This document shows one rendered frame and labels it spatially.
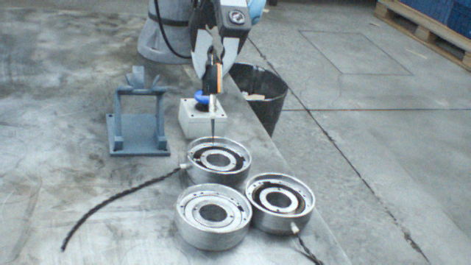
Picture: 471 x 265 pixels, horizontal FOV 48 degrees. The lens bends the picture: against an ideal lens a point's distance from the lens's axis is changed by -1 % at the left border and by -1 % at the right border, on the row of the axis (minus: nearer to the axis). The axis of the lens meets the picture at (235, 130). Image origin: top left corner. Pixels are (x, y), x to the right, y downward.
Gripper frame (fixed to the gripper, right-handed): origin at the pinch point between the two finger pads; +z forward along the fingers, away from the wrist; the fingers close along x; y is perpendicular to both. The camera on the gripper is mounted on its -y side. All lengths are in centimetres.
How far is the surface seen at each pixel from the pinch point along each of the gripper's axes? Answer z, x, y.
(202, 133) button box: 12.0, 0.0, 0.4
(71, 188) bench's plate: 13.2, 22.4, -12.9
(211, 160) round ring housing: 11.7, 0.2, -8.3
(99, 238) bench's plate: 13.3, 18.8, -23.8
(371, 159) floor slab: 93, -117, 107
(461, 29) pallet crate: 74, -270, 255
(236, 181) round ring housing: 11.0, -2.1, -15.1
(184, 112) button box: 9.7, 2.9, 3.7
